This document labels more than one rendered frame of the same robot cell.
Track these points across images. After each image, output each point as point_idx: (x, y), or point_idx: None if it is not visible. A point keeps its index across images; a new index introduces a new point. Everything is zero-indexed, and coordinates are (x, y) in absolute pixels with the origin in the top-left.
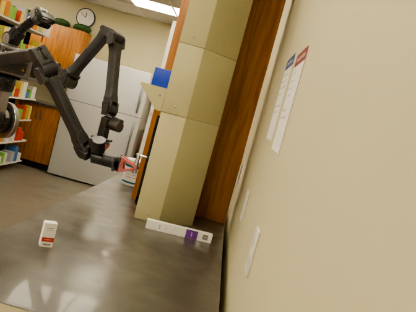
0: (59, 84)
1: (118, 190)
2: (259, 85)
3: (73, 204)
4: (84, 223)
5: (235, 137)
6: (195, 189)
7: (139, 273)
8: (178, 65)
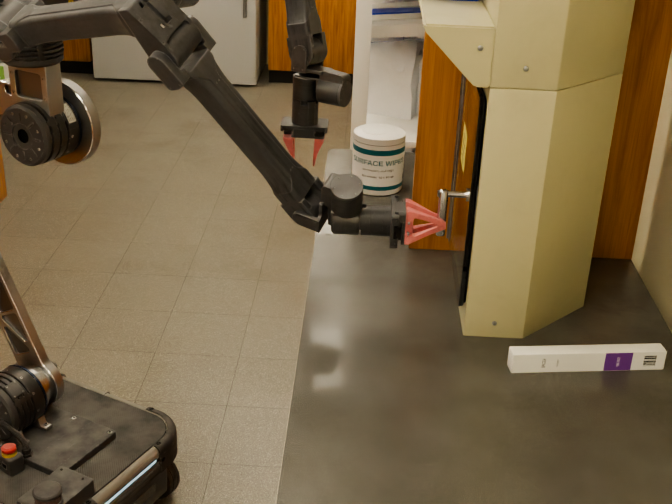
0: (215, 75)
1: None
2: None
3: (326, 346)
4: (394, 422)
5: (638, 63)
6: (586, 233)
7: None
8: None
